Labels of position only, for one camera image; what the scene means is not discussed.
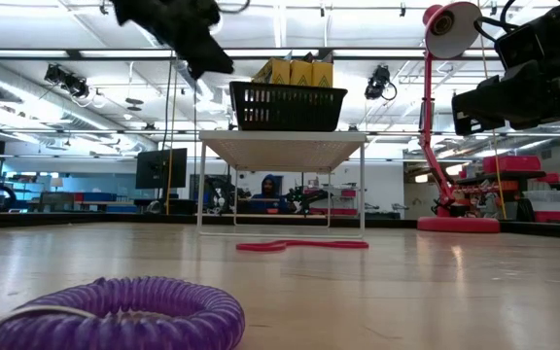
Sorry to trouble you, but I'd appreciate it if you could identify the red desk lamp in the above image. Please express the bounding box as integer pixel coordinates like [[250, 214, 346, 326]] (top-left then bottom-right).
[[415, 1, 504, 234]]

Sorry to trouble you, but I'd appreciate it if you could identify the person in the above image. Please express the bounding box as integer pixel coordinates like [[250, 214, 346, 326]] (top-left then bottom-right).
[[250, 173, 292, 216]]

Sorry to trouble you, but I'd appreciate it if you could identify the black plastic basket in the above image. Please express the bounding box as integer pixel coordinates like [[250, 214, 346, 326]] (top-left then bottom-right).
[[228, 80, 349, 133]]

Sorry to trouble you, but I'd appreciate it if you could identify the long red rubber band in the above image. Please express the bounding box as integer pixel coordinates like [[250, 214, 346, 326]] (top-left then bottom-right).
[[234, 238, 370, 253]]

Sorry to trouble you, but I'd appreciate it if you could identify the black aluminium rig frame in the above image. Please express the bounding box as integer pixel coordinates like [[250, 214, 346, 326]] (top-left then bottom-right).
[[0, 212, 420, 229]]

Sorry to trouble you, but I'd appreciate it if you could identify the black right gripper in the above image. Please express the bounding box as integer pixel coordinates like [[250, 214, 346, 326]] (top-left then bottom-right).
[[450, 0, 560, 138]]

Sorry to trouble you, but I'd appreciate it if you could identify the black mounted camera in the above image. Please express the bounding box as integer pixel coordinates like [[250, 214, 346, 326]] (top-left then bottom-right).
[[43, 62, 91, 99], [364, 64, 399, 102]]

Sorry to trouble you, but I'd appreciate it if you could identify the black hanging cable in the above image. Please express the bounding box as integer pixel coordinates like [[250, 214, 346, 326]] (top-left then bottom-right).
[[161, 55, 175, 152], [192, 77, 200, 195]]

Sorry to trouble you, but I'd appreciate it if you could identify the black rig crossbar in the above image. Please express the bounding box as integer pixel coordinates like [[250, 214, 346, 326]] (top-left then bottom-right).
[[0, 47, 501, 61]]

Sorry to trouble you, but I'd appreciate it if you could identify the purple coil wristband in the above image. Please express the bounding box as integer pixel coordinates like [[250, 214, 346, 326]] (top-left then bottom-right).
[[0, 275, 246, 350]]

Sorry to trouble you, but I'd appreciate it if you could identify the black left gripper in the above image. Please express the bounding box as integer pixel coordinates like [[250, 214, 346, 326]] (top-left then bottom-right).
[[109, 0, 235, 82]]

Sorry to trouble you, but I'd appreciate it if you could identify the red storage bin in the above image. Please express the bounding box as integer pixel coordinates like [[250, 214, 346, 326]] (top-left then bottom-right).
[[482, 155, 543, 174]]

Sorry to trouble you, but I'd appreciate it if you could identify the black monitor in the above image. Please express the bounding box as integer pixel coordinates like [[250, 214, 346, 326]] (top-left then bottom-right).
[[135, 147, 189, 191]]

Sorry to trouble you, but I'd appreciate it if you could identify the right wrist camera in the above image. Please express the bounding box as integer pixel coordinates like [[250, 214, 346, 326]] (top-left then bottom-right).
[[493, 21, 553, 72]]

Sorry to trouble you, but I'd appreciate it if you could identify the green Crayola pencil box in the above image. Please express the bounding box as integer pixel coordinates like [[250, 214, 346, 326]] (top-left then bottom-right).
[[252, 56, 292, 87]]

